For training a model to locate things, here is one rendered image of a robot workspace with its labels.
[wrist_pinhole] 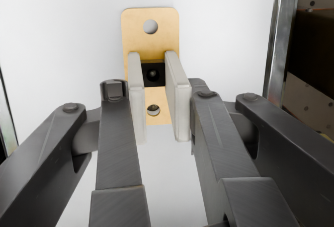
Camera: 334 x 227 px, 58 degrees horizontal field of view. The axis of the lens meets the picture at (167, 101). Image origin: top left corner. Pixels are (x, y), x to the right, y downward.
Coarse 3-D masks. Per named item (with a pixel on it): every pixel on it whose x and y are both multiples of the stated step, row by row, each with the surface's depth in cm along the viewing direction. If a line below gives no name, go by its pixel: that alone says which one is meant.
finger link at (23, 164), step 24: (48, 120) 11; (72, 120) 11; (24, 144) 10; (48, 144) 10; (0, 168) 9; (24, 168) 8; (48, 168) 9; (72, 168) 11; (0, 192) 8; (24, 192) 8; (48, 192) 9; (72, 192) 11; (0, 216) 7; (24, 216) 8; (48, 216) 9
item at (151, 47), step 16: (128, 16) 19; (144, 16) 19; (160, 16) 20; (176, 16) 20; (128, 32) 20; (144, 32) 20; (160, 32) 20; (176, 32) 20; (128, 48) 20; (144, 48) 20; (160, 48) 20; (176, 48) 20; (144, 64) 20; (160, 64) 20; (144, 80) 20; (160, 80) 20; (160, 96) 22; (160, 112) 22
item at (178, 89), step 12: (168, 60) 18; (168, 72) 17; (180, 72) 16; (168, 84) 18; (180, 84) 14; (168, 96) 18; (180, 96) 14; (180, 108) 14; (180, 120) 14; (180, 132) 15
